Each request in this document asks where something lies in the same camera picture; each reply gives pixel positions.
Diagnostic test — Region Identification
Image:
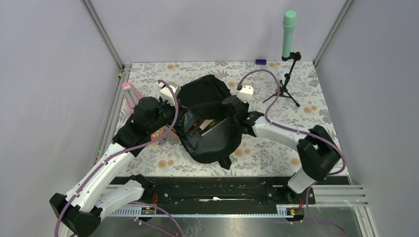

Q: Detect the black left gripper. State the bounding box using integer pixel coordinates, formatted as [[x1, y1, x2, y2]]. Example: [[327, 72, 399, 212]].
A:
[[148, 96, 189, 134]]

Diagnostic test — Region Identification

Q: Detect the black student backpack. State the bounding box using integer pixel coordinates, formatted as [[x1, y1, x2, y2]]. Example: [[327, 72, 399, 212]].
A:
[[174, 75, 242, 170]]

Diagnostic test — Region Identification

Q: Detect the Evelyn Waugh paperback book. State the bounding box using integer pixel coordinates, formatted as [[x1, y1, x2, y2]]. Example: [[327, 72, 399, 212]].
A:
[[199, 119, 213, 130]]

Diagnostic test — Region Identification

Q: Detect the Three Days To See book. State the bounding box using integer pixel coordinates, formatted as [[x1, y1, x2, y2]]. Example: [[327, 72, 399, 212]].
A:
[[187, 118, 206, 135]]

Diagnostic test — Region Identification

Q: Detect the green fantasy cover book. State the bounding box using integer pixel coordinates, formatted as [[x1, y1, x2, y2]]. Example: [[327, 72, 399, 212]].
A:
[[201, 118, 227, 136]]

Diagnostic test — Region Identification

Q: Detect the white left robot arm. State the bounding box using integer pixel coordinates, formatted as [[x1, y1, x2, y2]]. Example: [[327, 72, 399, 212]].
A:
[[49, 95, 181, 237]]

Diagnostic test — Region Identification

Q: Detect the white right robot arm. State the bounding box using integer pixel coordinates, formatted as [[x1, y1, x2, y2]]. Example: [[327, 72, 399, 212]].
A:
[[222, 95, 344, 203]]

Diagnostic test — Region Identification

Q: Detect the small orange notebook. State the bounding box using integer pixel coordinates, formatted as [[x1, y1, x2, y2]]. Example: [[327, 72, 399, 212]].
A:
[[151, 126, 167, 141]]

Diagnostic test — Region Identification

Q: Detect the pink metronome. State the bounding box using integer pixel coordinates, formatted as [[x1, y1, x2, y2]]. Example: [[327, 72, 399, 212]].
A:
[[122, 82, 143, 114]]

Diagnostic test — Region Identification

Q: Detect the floral patterned table mat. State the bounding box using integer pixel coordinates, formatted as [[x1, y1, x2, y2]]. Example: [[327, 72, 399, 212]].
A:
[[119, 61, 338, 176]]

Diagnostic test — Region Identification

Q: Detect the small blue box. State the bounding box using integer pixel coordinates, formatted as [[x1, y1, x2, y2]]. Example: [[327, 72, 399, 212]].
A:
[[255, 59, 267, 65]]

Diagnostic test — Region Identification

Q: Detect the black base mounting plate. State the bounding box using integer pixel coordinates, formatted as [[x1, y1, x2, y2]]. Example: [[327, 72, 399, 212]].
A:
[[108, 175, 351, 216]]

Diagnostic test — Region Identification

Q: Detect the black microphone tripod stand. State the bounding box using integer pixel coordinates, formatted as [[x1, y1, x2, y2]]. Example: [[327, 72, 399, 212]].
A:
[[263, 52, 301, 108]]

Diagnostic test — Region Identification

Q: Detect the mint green microphone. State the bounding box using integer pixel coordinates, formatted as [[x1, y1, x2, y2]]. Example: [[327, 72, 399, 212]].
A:
[[282, 10, 297, 61]]

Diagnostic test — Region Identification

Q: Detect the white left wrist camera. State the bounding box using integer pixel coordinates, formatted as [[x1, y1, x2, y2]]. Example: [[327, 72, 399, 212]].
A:
[[158, 82, 181, 106]]

